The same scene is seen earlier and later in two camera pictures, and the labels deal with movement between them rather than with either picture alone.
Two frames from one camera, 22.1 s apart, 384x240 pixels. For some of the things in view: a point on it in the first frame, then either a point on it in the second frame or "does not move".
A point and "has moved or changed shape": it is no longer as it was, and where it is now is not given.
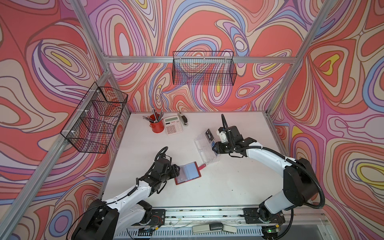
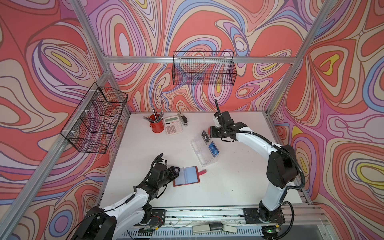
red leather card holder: (188, 172) has moved or changed shape
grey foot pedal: (213, 227) does not move
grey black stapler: (183, 119) does not move
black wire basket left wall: (91, 127) does not move
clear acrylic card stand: (206, 152) has moved or changed shape
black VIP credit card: (209, 134) has moved or changed shape
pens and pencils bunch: (155, 118) does not move
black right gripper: (219, 148) → (213, 132)
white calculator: (172, 125) does not move
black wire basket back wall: (204, 68) does not move
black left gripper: (174, 170) does not move
